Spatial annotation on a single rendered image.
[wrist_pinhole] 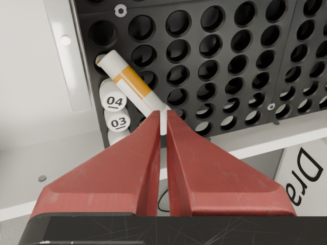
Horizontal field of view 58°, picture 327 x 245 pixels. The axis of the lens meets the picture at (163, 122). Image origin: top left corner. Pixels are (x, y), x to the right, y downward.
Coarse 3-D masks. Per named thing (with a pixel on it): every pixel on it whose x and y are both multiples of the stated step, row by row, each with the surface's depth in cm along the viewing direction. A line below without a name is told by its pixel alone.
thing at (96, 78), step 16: (80, 0) 12; (96, 0) 13; (112, 0) 13; (96, 16) 13; (112, 16) 13; (96, 48) 14; (112, 48) 14; (96, 80) 15; (96, 96) 15; (128, 112) 16; (128, 128) 17
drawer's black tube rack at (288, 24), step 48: (144, 0) 13; (192, 0) 14; (240, 0) 14; (288, 0) 15; (144, 48) 17; (192, 48) 15; (240, 48) 16; (288, 48) 17; (192, 96) 17; (240, 96) 18; (288, 96) 20
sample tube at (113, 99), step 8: (96, 64) 17; (104, 80) 15; (112, 80) 15; (104, 88) 14; (112, 88) 14; (104, 96) 14; (112, 96) 14; (120, 96) 14; (104, 104) 14; (112, 104) 14; (120, 104) 14
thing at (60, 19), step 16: (48, 0) 16; (64, 0) 17; (48, 16) 17; (64, 16) 17; (64, 32) 18; (64, 48) 18; (64, 64) 19; (80, 64) 19; (64, 80) 20; (80, 80) 20; (80, 96) 21
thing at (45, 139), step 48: (0, 0) 17; (0, 48) 18; (48, 48) 19; (0, 96) 20; (48, 96) 21; (0, 144) 22; (48, 144) 23; (96, 144) 23; (240, 144) 23; (288, 144) 24; (0, 192) 20
